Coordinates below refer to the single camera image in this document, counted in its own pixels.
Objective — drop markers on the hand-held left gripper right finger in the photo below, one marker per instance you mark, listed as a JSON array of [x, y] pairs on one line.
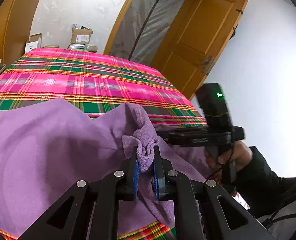
[[156, 180]]

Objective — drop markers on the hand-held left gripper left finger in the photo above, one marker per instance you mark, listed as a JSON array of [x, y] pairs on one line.
[[136, 177]]

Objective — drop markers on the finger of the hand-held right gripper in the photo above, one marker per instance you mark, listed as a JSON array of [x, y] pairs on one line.
[[172, 136]]

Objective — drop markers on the purple fleece garment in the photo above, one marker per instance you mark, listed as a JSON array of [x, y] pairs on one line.
[[50, 150]]

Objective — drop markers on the person's right hand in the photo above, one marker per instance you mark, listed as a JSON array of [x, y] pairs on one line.
[[241, 152]]

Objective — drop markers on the wooden door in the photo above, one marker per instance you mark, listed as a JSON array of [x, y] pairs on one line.
[[202, 30]]

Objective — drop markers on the pink plaid bed sheet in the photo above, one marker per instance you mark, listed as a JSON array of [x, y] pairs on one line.
[[88, 80]]

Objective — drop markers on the clear plastic door curtain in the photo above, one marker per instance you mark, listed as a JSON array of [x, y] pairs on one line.
[[148, 17]]

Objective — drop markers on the grey plastic package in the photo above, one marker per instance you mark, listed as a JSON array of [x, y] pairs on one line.
[[85, 47]]

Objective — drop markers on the brown cardboard box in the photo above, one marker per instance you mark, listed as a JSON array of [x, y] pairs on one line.
[[81, 36]]

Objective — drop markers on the person's grey trousers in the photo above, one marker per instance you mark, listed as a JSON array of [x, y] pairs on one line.
[[287, 220]]

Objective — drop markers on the small white cardboard box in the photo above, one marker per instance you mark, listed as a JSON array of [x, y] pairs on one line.
[[34, 43]]

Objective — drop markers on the wooden wardrobe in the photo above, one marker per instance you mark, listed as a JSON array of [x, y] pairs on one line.
[[15, 17]]

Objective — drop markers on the wooden door frame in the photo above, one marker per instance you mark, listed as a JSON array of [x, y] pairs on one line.
[[119, 25]]

